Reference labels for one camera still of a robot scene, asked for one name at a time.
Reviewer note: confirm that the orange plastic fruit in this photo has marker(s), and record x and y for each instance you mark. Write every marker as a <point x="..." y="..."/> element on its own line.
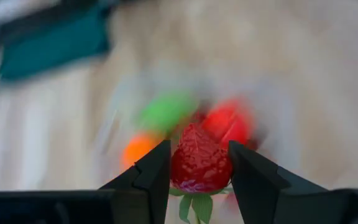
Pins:
<point x="137" y="149"/>

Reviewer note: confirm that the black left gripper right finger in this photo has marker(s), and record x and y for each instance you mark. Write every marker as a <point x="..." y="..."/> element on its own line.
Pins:
<point x="253" y="180"/>

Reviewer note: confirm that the large red plastic fruit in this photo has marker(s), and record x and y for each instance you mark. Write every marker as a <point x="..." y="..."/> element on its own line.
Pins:
<point x="228" y="121"/>

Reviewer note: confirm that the dark green cloth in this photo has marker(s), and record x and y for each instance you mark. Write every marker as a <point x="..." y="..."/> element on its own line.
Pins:
<point x="54" y="46"/>

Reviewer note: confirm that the green plastic lime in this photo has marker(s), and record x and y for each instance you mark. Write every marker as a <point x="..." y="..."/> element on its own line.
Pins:
<point x="166" y="112"/>

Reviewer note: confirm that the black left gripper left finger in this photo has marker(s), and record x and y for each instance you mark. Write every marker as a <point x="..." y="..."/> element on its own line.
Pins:
<point x="154" y="174"/>

